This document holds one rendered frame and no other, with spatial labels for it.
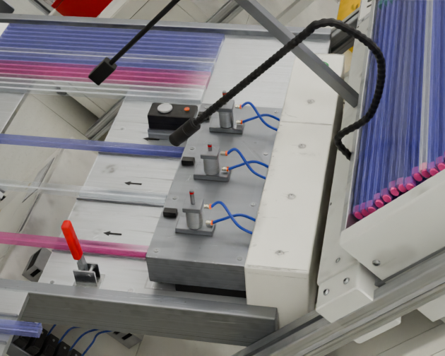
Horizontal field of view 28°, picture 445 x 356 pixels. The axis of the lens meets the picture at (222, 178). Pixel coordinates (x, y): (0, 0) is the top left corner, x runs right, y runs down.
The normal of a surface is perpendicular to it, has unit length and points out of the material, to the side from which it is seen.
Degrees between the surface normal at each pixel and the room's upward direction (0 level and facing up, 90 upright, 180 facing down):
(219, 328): 90
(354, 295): 90
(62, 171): 0
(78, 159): 0
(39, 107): 0
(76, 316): 90
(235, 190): 45
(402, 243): 90
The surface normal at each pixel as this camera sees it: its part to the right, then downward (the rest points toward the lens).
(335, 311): -0.19, 0.65
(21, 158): 0.65, -0.48
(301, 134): -0.07, -0.76
